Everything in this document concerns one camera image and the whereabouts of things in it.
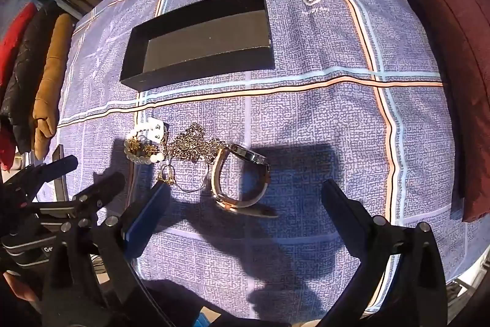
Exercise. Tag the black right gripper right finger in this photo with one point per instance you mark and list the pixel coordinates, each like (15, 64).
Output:
(417, 295)

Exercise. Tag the black quilted jacket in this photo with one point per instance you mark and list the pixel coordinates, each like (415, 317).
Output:
(18, 101)

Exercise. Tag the dark red pillow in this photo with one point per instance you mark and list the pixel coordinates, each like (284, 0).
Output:
(459, 31)

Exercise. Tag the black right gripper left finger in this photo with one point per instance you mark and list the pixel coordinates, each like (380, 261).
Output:
(122, 239)

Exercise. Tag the black rectangular jewelry tray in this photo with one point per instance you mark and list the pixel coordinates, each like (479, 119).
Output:
(200, 40)

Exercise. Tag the purple patterned bedspread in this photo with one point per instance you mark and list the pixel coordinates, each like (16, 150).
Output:
(355, 95)

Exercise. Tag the thin silver bangle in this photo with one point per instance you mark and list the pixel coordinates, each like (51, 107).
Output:
(187, 176)

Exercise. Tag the red jacket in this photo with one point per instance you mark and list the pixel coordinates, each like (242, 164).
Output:
(9, 49)

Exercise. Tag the gold filigree pendant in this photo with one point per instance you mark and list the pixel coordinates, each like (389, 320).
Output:
(141, 147)

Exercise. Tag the left hand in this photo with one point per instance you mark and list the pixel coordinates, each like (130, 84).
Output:
(20, 289)

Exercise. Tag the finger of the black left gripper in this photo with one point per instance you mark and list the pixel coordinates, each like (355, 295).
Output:
(44, 173)
(90, 200)

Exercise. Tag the white earring card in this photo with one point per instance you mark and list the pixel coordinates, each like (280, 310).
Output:
(155, 130)

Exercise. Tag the rose gold wristwatch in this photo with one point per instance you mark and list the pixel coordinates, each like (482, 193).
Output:
(254, 177)

